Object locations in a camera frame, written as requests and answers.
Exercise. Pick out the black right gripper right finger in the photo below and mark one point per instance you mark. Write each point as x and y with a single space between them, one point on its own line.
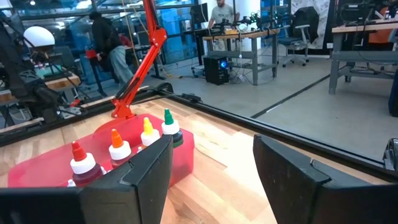
295 193

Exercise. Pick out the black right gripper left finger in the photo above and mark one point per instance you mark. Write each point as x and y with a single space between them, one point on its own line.
130 199

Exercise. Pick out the large orange-capped colouring bottle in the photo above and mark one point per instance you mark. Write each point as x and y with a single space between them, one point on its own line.
119 151

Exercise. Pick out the large red-capped colouring bottle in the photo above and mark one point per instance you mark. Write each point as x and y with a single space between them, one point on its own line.
82 163

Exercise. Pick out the large yellow-capped colouring bottle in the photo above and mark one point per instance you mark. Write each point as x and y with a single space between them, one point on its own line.
150 137

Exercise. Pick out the large green-capped colouring bottle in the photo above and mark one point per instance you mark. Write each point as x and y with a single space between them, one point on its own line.
170 127

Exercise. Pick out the black background robot arm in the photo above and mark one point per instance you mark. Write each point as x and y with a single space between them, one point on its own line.
225 25
252 20

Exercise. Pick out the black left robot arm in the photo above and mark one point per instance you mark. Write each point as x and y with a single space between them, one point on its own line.
28 84

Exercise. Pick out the pink translucent plastic bin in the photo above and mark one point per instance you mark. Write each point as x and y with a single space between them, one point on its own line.
46 168

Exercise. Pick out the red desk lamp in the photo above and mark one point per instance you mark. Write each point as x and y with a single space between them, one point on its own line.
136 77

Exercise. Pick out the wooden side bench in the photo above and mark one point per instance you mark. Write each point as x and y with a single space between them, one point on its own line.
62 82

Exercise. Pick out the dark blue bin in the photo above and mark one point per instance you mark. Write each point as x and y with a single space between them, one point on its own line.
394 96

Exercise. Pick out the black computer tower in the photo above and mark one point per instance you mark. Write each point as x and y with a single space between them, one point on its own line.
214 71

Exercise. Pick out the grey wood-topped workbench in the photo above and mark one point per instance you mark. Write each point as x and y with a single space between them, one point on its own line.
357 56

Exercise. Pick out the person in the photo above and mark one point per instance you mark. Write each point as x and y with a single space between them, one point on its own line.
105 37
222 14

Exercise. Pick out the grey workbench with robots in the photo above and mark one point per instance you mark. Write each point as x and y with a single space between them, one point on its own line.
248 33

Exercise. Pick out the black office chair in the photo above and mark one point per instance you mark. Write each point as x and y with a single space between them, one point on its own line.
306 21

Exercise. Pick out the white dome-shaped object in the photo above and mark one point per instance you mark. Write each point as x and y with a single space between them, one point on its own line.
38 35

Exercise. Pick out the black monitor on stand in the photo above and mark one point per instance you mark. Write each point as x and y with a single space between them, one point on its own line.
199 12

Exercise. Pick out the black aluminium table frame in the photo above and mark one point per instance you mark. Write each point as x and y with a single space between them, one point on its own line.
311 148

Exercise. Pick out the white patterned wall hanging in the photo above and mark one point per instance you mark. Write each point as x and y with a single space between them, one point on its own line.
323 25

